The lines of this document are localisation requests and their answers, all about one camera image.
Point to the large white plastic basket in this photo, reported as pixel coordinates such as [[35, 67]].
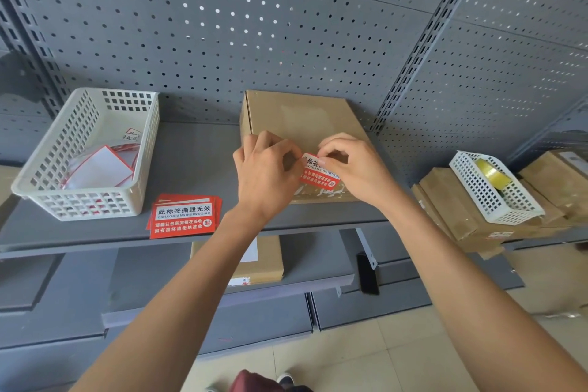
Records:
[[59, 162]]

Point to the person's left thumb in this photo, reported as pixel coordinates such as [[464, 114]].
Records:
[[297, 165]]

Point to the small white plastic basket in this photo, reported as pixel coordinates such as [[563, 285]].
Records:
[[494, 201]]

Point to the grey slotted shelf upright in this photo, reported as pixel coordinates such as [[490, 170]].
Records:
[[25, 45], [425, 38]]

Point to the person's left hand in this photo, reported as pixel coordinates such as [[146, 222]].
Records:
[[262, 178]]

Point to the grey metal shelf board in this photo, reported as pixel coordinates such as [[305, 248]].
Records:
[[193, 162]]

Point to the person's right thumb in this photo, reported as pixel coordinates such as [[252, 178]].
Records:
[[331, 163]]

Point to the brown cardboard box with label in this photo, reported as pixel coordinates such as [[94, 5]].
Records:
[[452, 212]]

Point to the person's right hand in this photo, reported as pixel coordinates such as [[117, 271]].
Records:
[[365, 173]]

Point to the crumpled clear tape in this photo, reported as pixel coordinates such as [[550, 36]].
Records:
[[321, 194]]

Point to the flat brown cardboard box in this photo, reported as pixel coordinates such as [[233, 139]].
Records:
[[303, 118]]

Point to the cardboard box with white label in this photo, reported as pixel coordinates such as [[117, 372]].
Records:
[[264, 265]]

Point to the white shelf bracket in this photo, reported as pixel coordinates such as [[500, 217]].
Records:
[[367, 247]]

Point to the person's dark red clothing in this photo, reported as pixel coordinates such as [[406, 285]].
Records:
[[257, 382]]

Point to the grey perforated back panel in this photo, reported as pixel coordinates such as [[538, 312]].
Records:
[[257, 24]]

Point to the person's right forearm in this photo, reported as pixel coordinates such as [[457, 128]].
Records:
[[468, 300]]

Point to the red warning label sticker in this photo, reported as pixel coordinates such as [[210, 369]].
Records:
[[317, 178]]

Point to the stack of red label stickers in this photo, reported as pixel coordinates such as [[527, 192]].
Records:
[[183, 218]]

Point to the white sticker backing sheets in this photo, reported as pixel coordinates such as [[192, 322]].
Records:
[[102, 169]]

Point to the large brown cardboard box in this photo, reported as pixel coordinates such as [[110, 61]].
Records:
[[558, 180]]

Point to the yellow tape roll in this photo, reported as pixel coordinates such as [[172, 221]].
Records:
[[492, 173]]

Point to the person's shoe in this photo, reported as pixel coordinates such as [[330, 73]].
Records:
[[285, 379]]

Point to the person's left forearm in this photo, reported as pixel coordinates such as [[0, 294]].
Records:
[[183, 304]]

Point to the small white red sticker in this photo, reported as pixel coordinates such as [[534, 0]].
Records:
[[132, 134]]

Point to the grey side shelf board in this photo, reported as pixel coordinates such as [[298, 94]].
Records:
[[542, 238]]

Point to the grey bottom shelf board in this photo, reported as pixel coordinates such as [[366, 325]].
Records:
[[367, 300]]

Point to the grey lower shelf board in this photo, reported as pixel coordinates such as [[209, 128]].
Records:
[[303, 263]]

